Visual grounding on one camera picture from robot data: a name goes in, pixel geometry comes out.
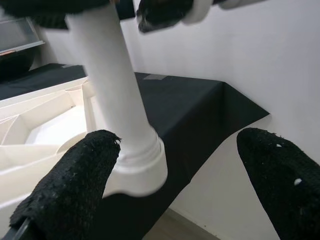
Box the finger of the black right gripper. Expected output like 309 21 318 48
0 0 113 31

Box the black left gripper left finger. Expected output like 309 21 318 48
9 129 123 240

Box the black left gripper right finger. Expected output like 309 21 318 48
236 126 320 240

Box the white plastic table leg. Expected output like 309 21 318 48
64 2 163 165

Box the black wok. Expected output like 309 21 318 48
0 50 36 83

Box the small grey tape piece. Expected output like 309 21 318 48
143 73 168 82

